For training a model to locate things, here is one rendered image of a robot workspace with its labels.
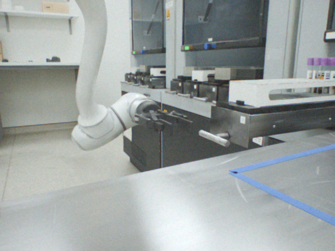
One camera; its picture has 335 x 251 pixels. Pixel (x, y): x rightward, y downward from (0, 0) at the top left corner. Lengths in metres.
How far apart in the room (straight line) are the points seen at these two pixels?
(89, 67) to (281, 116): 0.53
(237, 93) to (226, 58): 1.14
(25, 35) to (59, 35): 0.40
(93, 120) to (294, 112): 0.58
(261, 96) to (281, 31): 0.50
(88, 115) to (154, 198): 0.74
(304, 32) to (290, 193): 0.84
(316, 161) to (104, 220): 0.20
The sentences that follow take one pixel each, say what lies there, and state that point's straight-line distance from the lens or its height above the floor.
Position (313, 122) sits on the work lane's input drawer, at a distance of 0.72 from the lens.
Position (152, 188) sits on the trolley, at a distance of 0.21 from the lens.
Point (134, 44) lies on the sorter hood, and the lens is 2.37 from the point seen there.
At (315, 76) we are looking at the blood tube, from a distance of 0.84.
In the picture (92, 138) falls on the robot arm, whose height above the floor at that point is 0.67.
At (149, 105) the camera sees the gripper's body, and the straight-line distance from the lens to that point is 0.87.
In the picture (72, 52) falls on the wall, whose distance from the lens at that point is 4.03.
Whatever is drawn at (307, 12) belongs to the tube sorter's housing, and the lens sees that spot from 1.03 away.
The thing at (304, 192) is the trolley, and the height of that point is 0.82.
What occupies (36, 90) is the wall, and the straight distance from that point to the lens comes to 4.01.
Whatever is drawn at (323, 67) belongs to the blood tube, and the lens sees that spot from 0.83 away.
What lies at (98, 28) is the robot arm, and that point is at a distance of 0.83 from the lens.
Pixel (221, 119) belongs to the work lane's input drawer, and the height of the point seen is 0.78.
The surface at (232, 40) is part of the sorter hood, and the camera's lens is 1.24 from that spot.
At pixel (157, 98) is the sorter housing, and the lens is 1.76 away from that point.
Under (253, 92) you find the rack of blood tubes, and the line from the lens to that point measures 0.62.
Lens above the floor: 0.91
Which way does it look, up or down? 13 degrees down
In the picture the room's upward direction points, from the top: straight up
